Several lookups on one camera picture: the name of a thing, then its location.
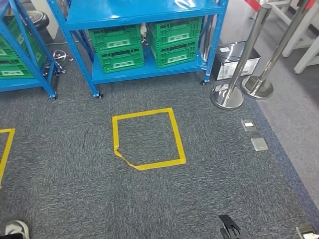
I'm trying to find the blue metal shelf rack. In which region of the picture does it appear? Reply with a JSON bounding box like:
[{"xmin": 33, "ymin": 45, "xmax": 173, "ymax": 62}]
[
  {"xmin": 46, "ymin": 0, "xmax": 229, "ymax": 99},
  {"xmin": 0, "ymin": 0, "xmax": 62, "ymax": 101}
]

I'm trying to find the torn yellow floor tape square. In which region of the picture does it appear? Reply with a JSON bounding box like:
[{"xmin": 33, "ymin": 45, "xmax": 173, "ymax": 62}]
[{"xmin": 112, "ymin": 107, "xmax": 187, "ymax": 171}]

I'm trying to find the black silver box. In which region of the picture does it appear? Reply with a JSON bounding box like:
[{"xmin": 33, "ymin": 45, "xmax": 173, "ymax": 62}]
[{"xmin": 211, "ymin": 41, "xmax": 261, "ymax": 82}]

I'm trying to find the metal floor socket plate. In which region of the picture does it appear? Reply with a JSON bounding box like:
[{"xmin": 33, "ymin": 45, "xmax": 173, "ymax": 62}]
[
  {"xmin": 251, "ymin": 137, "xmax": 269, "ymax": 152},
  {"xmin": 240, "ymin": 119, "xmax": 257, "ymax": 132},
  {"xmin": 296, "ymin": 224, "xmax": 317, "ymax": 239}
]

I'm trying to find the red barrier tape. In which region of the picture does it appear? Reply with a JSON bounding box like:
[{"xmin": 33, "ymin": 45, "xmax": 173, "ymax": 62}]
[{"xmin": 244, "ymin": 0, "xmax": 316, "ymax": 12}]

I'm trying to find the white panel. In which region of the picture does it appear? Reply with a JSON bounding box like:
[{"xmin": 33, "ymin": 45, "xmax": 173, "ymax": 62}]
[{"xmin": 29, "ymin": 0, "xmax": 60, "ymax": 40}]

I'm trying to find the black stool chrome base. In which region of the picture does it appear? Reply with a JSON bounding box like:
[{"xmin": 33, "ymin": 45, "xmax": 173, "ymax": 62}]
[{"xmin": 21, "ymin": 9, "xmax": 74, "ymax": 77}]

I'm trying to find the chrome stanchion post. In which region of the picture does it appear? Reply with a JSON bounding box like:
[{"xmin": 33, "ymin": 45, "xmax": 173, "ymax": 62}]
[
  {"xmin": 241, "ymin": 0, "xmax": 314, "ymax": 101},
  {"xmin": 211, "ymin": 3, "xmax": 272, "ymax": 111}
]

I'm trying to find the white frame furniture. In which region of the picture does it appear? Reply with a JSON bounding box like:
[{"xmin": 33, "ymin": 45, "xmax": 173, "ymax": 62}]
[{"xmin": 249, "ymin": 0, "xmax": 319, "ymax": 75}]

